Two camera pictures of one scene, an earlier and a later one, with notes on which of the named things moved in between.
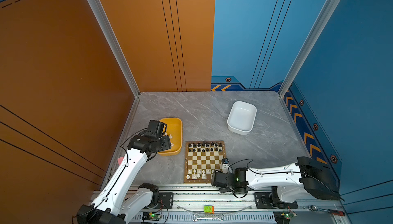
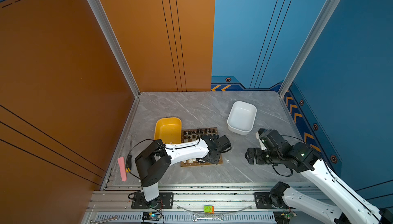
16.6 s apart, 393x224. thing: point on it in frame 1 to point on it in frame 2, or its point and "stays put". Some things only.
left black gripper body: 164,143 to 216,159
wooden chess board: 201,158 to 188,135
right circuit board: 283,217 stays put
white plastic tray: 241,117 stays put
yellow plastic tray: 174,130 stays put
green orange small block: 209,208 stays put
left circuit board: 151,216 stays put
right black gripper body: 227,190 to 261,156
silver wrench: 195,217 stays put
